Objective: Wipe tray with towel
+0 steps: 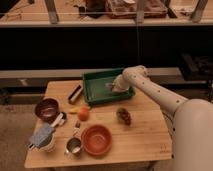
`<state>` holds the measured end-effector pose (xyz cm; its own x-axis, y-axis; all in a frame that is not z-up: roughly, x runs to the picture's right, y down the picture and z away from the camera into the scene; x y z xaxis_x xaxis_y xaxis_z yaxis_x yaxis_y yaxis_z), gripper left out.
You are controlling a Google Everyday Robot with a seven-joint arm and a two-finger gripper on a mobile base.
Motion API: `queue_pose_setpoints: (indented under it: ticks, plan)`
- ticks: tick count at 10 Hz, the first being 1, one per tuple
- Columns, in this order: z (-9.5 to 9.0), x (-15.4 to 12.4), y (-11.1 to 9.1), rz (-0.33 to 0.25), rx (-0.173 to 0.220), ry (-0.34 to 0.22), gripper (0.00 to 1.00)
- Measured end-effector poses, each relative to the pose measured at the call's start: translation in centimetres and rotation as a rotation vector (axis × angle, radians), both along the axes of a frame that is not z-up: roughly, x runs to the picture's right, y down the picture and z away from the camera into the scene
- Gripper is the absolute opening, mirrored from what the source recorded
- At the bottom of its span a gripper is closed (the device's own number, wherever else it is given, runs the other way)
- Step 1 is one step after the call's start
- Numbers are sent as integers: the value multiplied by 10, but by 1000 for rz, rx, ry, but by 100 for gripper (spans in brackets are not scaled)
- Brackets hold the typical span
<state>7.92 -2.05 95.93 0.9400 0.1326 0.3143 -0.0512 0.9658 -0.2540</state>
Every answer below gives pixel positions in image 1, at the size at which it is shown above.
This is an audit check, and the green plastic tray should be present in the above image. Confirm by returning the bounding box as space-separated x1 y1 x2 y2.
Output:
82 68 135 106

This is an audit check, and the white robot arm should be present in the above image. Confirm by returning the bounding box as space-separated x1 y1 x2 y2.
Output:
112 65 213 171

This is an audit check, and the bunch of grapes toy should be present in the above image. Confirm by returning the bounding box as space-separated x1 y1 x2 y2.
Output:
116 108 131 125

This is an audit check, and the black rectangular brush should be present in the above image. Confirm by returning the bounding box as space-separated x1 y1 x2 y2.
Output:
68 85 83 104

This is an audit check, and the wooden table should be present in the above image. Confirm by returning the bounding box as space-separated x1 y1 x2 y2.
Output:
24 77 174 169

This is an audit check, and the orange fruit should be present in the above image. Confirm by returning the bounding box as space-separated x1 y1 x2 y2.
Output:
77 108 89 121

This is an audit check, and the yellow banana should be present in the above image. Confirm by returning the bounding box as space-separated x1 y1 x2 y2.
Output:
69 106 88 114

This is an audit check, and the orange bowl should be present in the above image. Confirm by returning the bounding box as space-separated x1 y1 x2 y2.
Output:
81 124 112 156

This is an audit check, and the brown box on shelf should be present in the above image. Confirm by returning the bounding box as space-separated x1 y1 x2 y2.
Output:
105 0 168 18

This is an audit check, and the dark brown bowl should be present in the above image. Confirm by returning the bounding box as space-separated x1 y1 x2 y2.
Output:
35 98 59 123

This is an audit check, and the metal cup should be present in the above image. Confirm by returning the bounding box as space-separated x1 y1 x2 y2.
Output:
65 137 82 156

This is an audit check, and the white mug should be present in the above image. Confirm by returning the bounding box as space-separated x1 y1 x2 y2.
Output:
40 136 55 152

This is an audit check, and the blue grey cloth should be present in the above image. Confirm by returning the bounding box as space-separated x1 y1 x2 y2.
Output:
29 123 55 149

